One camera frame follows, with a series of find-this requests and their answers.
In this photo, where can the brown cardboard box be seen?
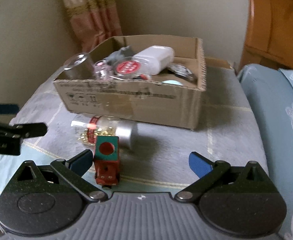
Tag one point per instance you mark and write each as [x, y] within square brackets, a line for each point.
[152, 101]

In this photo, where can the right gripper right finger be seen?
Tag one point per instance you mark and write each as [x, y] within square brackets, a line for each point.
[209, 173]

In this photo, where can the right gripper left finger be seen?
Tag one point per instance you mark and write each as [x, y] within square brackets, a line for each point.
[70, 172]

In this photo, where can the glass bottle silver cap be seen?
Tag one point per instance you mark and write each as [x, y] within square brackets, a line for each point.
[86, 128]

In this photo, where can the light blue oval case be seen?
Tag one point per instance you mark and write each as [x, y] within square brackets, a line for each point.
[172, 82]

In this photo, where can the clear jar red lid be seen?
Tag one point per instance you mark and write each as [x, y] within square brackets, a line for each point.
[131, 68]

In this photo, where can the red toy train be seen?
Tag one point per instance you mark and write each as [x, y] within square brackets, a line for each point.
[107, 161]

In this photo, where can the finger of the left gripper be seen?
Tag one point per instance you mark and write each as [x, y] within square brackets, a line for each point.
[29, 130]
[8, 109]

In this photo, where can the wooden headboard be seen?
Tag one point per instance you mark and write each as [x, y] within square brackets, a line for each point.
[269, 34]

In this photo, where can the clear glass cup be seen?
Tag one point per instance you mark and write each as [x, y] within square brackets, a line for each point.
[79, 67]

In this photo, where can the grey hippo figurine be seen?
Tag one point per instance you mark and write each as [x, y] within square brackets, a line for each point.
[119, 55]

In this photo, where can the pink keychain charm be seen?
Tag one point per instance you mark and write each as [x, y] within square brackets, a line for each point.
[103, 70]

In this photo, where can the striped pink curtain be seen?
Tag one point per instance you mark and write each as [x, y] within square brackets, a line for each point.
[93, 21]

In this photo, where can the white plastic box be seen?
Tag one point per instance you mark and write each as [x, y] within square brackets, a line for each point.
[157, 58]

